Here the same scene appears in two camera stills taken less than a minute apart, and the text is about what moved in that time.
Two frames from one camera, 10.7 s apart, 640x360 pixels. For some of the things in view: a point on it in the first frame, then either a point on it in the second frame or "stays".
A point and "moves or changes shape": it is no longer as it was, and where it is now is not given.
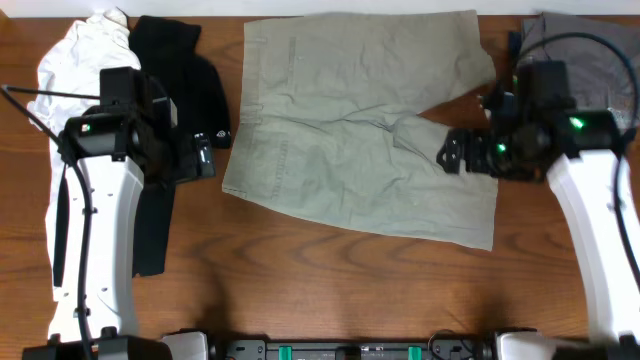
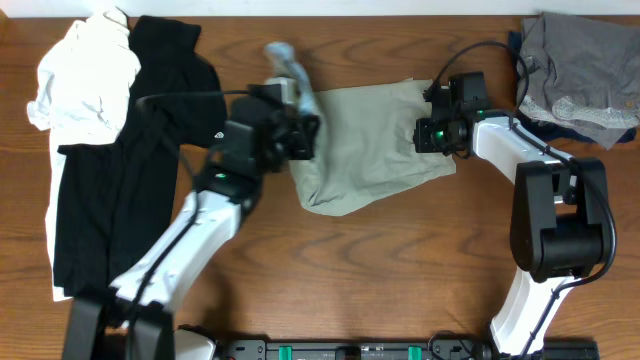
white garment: x=70 y=70 stays
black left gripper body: x=185 y=164 to x=283 y=145
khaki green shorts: x=329 y=123 moves or changes shape
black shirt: x=172 y=70 stays
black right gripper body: x=498 y=155 to x=433 y=137
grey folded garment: x=602 y=60 stays
